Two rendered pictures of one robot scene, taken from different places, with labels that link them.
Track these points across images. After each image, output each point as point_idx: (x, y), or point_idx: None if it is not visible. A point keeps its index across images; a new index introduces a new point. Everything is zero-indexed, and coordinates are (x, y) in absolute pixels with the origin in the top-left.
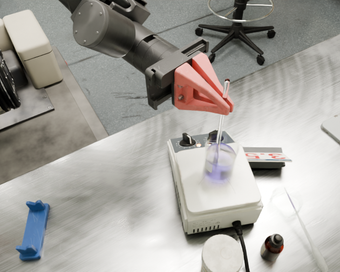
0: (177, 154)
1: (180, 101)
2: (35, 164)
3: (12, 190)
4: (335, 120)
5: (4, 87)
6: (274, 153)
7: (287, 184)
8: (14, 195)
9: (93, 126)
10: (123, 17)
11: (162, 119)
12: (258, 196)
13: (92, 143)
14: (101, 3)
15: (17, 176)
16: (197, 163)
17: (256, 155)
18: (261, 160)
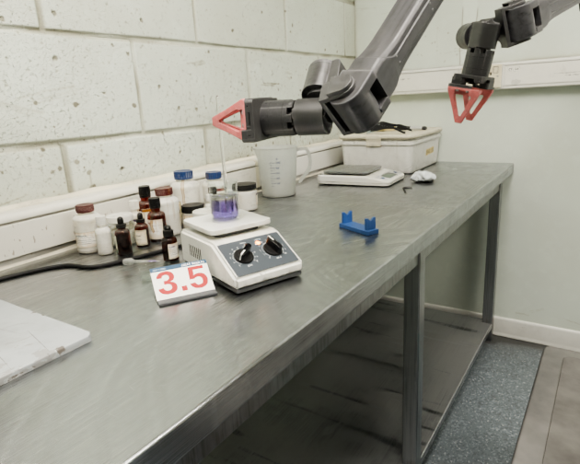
0: (269, 217)
1: None
2: None
3: (408, 233)
4: (63, 342)
5: None
6: (168, 295)
7: (152, 287)
8: (401, 232)
9: None
10: (311, 76)
11: (335, 289)
12: (186, 219)
13: None
14: (319, 60)
15: None
16: (247, 218)
17: (192, 278)
18: (185, 263)
